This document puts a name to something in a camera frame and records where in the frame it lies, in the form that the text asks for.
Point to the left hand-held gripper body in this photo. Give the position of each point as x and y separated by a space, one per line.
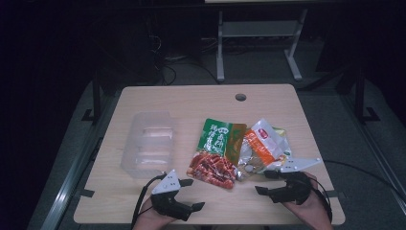
166 187

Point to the white and green snack packet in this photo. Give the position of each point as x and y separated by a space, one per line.
285 134

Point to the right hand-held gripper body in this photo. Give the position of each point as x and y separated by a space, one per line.
295 190

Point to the person's right hand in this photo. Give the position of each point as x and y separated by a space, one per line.
314 214

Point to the person's left hand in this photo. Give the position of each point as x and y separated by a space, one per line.
148 220

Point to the white and orange snack packet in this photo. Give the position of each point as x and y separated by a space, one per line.
260 147

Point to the white metal stand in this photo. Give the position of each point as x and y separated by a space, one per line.
255 28

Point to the black tape strip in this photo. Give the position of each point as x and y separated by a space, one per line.
333 194
86 193

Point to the clear plastic container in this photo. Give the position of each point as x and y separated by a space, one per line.
148 143

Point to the black stand leg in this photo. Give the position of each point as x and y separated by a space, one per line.
360 102
96 102

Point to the green and red sausage packet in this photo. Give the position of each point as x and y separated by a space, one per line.
217 150

